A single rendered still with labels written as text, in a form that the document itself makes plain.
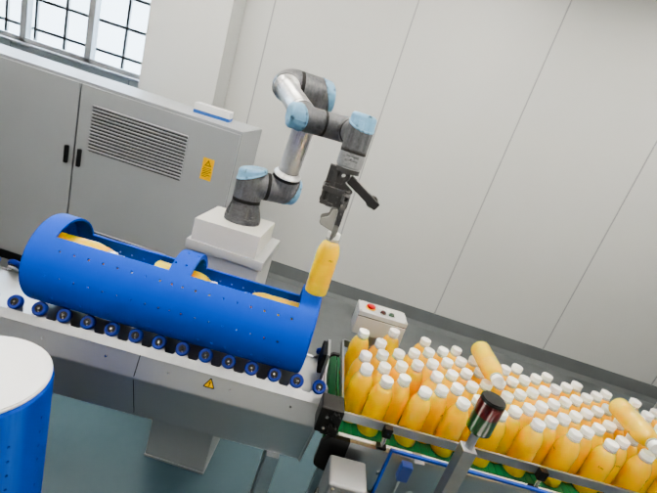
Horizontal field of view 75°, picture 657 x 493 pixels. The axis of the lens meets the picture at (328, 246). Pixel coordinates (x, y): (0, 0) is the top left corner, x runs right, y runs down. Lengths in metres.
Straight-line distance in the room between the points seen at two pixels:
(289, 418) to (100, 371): 0.61
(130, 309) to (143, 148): 1.87
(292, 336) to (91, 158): 2.34
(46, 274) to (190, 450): 1.19
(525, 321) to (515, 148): 1.71
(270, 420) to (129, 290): 0.60
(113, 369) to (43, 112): 2.28
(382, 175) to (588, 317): 2.44
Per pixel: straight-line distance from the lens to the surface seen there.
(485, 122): 4.11
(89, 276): 1.42
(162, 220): 3.17
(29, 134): 3.57
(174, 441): 2.32
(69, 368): 1.63
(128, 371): 1.53
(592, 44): 4.39
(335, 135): 1.28
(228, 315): 1.32
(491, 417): 1.19
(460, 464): 1.29
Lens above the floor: 1.81
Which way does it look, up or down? 18 degrees down
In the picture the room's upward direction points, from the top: 18 degrees clockwise
